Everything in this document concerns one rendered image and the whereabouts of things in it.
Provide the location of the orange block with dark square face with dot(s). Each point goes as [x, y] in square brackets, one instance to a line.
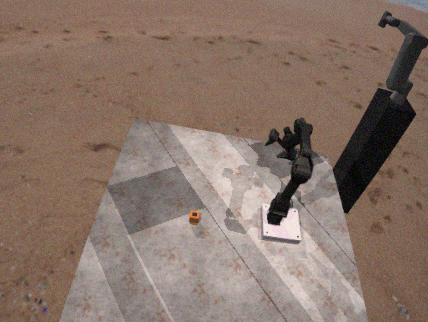
[193, 216]

